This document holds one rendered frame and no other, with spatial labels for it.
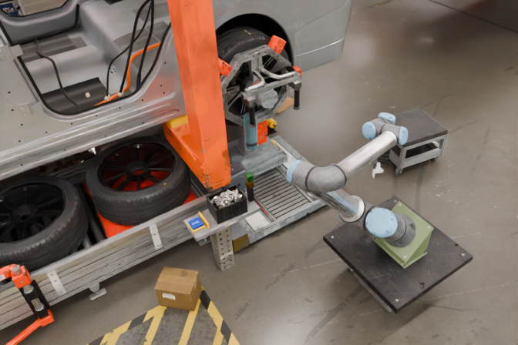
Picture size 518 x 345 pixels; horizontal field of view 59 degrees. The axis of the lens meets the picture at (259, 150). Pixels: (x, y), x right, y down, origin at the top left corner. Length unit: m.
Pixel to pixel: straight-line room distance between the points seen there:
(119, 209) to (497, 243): 2.45
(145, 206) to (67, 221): 0.45
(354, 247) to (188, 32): 1.52
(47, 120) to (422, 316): 2.40
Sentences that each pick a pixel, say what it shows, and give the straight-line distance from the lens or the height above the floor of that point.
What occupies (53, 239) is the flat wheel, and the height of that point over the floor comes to 0.47.
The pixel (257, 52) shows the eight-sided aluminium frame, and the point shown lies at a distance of 2.94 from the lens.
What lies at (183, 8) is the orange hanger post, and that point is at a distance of 2.18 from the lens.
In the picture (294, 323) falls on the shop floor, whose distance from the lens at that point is 2.83.
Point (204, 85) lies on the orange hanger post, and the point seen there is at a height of 1.24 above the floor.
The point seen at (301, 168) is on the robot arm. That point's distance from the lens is 2.10.
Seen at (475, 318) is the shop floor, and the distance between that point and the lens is 3.05.
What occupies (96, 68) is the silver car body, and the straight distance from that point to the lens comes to 3.59.
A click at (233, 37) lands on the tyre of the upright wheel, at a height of 1.17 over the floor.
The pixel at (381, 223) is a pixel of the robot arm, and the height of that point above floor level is 0.62.
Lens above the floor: 2.44
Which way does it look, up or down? 39 degrees down
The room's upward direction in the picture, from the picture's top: 3 degrees counter-clockwise
